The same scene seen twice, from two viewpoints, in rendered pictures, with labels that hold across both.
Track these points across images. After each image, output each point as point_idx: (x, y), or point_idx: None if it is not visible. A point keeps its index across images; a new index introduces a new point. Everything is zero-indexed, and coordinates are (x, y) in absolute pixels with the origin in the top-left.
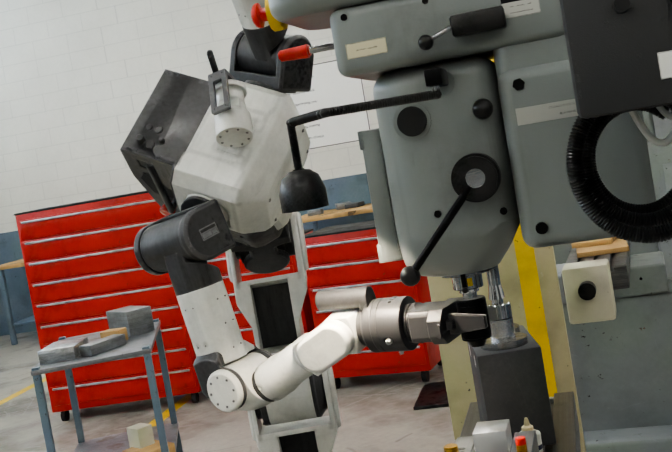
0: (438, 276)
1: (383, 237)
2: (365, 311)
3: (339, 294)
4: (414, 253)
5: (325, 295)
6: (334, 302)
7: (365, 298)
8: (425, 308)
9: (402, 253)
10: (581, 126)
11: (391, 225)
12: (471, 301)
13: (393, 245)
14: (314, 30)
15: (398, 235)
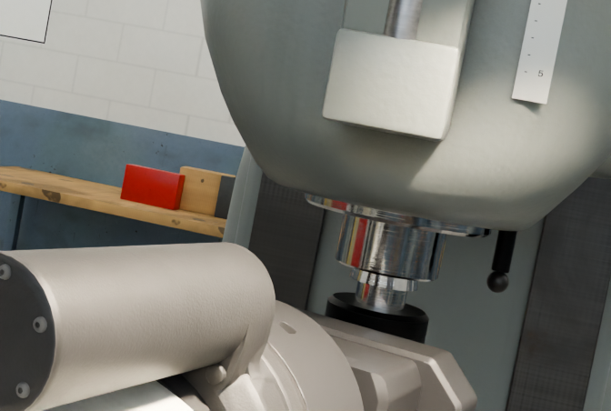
0: (508, 229)
1: (467, 22)
2: (264, 388)
3: (177, 288)
4: (608, 135)
5: (109, 295)
6: (156, 345)
7: (274, 314)
8: (346, 350)
9: (541, 121)
10: None
11: None
12: (428, 317)
13: (459, 71)
14: None
15: (598, 45)
